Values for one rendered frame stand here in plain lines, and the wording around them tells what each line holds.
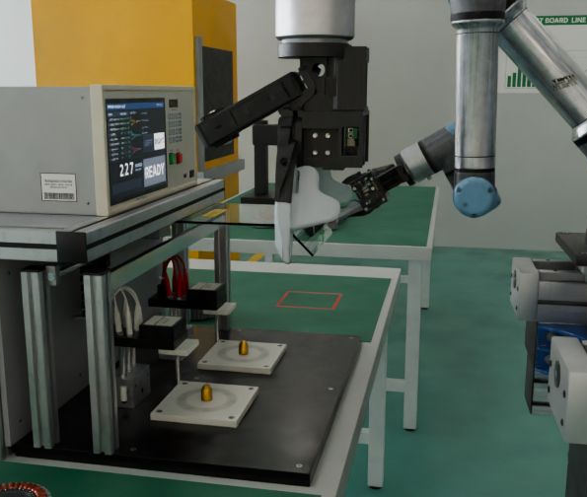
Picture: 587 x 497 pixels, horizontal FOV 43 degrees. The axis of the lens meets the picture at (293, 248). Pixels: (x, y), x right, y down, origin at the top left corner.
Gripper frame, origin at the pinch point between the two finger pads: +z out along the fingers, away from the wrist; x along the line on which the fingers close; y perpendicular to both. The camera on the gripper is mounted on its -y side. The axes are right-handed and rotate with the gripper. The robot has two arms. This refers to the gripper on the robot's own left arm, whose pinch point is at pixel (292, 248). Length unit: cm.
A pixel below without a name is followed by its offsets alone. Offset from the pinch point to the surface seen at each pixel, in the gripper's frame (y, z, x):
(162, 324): -30, 23, 43
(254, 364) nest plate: -19, 37, 64
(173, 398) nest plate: -29, 37, 45
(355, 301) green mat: -5, 40, 124
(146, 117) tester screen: -36, -11, 55
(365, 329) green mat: 0, 40, 99
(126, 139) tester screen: -36, -8, 46
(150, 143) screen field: -36, -6, 56
